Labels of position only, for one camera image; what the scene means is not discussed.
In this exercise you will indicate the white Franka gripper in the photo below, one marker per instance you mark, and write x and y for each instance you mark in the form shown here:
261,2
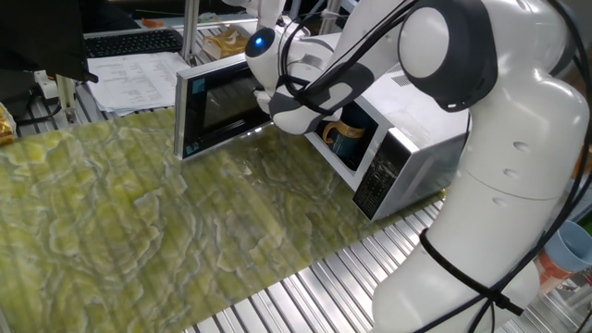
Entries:
262,102

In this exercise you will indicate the orange paper cup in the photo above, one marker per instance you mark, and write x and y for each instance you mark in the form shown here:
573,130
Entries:
550,277

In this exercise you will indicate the black keyboard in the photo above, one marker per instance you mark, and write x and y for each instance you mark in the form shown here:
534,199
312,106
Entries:
134,42

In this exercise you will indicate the black monitor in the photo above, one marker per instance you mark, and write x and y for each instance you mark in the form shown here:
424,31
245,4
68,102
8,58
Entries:
41,37

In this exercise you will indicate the golden snack bag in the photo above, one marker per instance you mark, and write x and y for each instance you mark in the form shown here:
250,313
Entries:
5,127

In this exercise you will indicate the short aluminium post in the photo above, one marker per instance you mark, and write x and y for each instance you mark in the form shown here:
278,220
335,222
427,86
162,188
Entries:
66,97

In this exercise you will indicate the light blue plastic cup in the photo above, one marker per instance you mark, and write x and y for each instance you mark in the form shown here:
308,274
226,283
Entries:
573,250

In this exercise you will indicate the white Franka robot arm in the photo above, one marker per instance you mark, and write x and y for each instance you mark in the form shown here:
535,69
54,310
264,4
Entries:
509,185

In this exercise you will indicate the aluminium frame post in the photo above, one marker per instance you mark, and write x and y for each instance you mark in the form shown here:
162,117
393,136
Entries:
329,18
190,28

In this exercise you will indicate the silver microwave oven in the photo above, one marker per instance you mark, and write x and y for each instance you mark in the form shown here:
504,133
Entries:
416,120

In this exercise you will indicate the clear glass cup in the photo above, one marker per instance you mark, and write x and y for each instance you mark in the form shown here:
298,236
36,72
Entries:
296,28

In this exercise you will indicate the white power strip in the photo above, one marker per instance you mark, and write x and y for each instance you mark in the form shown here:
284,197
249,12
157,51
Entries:
45,83

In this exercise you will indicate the green marble pattern mat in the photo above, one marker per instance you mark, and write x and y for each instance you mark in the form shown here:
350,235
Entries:
115,254

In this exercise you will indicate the black glass microwave door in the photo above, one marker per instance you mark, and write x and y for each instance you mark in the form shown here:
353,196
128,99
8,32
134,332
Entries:
222,102

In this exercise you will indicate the white printed paper stack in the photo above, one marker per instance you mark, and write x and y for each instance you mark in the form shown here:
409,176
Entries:
134,81

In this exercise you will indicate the small orange object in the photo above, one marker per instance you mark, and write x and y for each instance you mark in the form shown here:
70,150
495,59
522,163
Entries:
152,22

